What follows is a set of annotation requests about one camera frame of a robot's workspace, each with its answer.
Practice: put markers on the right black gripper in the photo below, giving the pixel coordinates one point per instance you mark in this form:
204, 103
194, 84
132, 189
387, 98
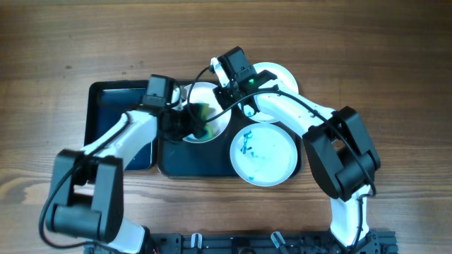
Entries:
226, 102

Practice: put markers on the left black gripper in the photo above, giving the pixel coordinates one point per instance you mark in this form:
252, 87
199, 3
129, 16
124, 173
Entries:
195, 124

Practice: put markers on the green yellow sponge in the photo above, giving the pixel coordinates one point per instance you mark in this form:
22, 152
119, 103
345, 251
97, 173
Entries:
203, 131

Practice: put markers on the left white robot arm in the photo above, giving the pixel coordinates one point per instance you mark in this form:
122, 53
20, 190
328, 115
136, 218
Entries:
85, 206

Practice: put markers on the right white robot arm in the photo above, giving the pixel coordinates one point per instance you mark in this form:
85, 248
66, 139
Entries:
340, 152

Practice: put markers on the large dark tray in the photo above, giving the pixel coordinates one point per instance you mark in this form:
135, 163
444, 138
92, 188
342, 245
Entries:
184, 160

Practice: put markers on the small dark blue tray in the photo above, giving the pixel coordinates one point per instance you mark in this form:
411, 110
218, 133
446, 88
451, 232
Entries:
107, 100

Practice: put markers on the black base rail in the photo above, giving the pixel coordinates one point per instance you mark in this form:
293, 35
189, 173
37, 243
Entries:
316, 242

